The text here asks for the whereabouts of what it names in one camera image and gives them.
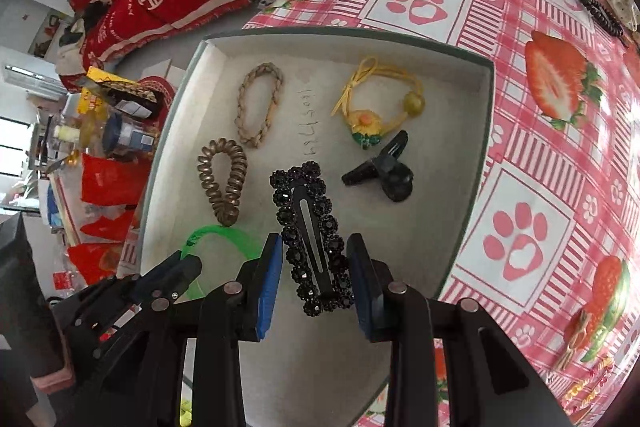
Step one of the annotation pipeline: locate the braided hair tie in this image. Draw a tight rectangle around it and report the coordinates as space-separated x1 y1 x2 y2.
235 62 285 149

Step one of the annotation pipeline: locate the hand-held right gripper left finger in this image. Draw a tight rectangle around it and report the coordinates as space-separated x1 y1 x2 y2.
192 233 286 427

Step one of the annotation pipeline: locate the beige rabbit hair clip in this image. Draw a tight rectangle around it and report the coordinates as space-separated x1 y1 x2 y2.
552 307 593 373

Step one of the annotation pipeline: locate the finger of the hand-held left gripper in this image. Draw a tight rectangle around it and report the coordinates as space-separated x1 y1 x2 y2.
52 249 183 333
80 256 203 358

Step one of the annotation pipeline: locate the brown spiral hair tie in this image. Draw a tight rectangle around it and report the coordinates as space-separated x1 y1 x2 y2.
196 138 248 228

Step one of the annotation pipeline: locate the strawberry paw print tablecloth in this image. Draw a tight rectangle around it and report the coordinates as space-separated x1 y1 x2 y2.
242 0 640 427

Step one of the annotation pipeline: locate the black rhinestone hair clip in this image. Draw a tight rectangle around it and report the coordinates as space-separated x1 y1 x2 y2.
270 161 355 318

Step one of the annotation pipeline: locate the green bangle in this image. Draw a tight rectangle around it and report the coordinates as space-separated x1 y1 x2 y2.
179 224 266 303

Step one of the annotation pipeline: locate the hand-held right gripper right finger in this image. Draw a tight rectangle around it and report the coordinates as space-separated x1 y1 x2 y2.
346 233 571 427

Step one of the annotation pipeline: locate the blue lid jar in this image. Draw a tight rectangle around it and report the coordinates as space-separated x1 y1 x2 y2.
102 112 158 162

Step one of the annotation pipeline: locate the black beaded hair tie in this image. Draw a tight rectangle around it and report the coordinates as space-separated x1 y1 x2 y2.
579 0 630 48

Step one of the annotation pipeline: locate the pile of clothes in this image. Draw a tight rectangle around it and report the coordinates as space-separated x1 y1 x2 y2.
55 4 108 78

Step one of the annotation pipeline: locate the white shallow tray box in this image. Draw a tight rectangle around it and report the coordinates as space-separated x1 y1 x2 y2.
136 27 496 427

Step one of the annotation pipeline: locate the yellow black snack bag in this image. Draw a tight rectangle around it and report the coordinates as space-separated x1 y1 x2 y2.
80 67 168 120

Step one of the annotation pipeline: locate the pink yellow beaded bracelet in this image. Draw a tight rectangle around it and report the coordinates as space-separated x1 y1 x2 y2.
560 354 621 413

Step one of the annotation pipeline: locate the yellow flower hair tie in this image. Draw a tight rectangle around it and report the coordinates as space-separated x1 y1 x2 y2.
330 56 427 151

